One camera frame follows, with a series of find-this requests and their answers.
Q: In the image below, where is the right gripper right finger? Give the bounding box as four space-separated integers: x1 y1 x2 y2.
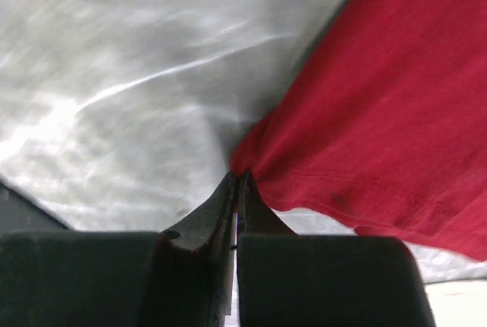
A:
237 173 434 326

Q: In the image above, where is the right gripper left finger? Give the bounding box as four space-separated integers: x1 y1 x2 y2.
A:
1 173 237 326

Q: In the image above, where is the red t-shirt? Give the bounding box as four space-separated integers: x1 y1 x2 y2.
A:
231 0 486 262

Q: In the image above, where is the white printed folded t-shirt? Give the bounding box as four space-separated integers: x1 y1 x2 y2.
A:
425 280 487 327

